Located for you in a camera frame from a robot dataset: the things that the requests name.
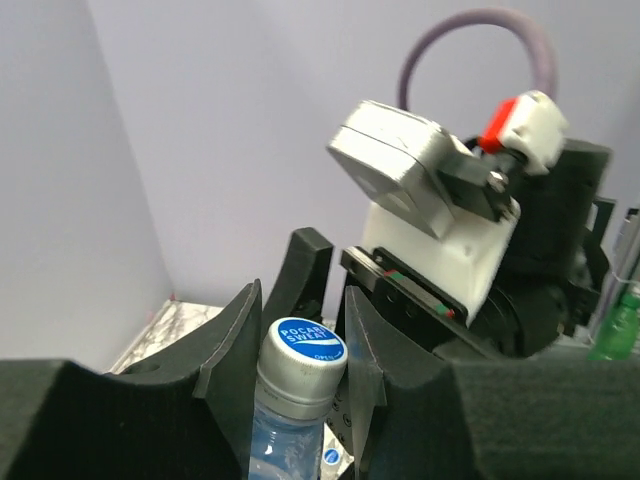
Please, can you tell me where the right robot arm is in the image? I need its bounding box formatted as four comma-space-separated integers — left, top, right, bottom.
342, 139, 611, 358

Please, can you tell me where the blue white bottle cap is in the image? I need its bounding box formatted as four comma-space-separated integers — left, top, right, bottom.
323, 448, 342, 467

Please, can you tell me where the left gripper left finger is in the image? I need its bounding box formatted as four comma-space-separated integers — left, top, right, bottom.
1, 282, 262, 479

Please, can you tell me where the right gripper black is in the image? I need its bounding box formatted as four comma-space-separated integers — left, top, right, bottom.
262, 227, 504, 360

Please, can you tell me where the blue label water bottle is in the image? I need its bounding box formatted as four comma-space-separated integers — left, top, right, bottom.
248, 317, 348, 479

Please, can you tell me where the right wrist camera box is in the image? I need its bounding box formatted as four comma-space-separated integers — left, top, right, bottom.
327, 90, 568, 324

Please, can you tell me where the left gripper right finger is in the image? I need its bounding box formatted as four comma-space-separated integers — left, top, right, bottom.
345, 287, 639, 479

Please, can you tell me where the green soda bottle near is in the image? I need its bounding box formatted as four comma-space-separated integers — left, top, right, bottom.
588, 292, 639, 361

